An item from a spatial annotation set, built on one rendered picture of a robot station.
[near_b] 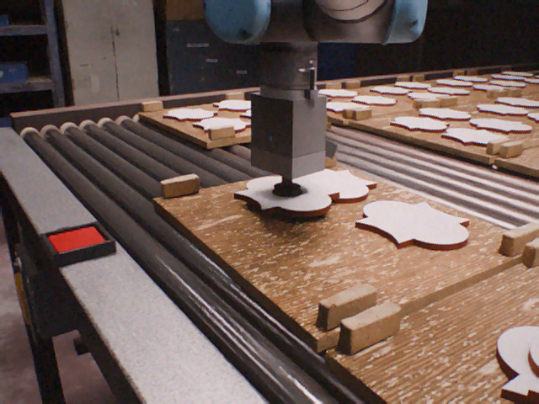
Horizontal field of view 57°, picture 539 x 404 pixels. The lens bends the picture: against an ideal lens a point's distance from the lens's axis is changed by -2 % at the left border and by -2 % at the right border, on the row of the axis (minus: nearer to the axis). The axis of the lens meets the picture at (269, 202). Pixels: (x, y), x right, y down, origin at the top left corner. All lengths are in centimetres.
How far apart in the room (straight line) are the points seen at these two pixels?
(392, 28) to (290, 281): 27
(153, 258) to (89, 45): 435
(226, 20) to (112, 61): 444
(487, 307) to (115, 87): 464
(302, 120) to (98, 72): 436
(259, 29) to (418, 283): 31
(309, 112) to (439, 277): 26
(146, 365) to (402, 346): 22
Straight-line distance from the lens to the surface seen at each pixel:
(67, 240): 69
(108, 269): 63
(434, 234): 64
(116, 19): 497
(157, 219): 74
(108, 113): 151
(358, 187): 79
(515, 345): 47
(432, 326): 49
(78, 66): 493
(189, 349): 48
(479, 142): 114
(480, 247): 65
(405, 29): 51
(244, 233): 64
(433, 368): 44
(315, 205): 67
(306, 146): 67
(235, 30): 54
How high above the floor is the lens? 120
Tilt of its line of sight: 21 degrees down
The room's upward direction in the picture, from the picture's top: straight up
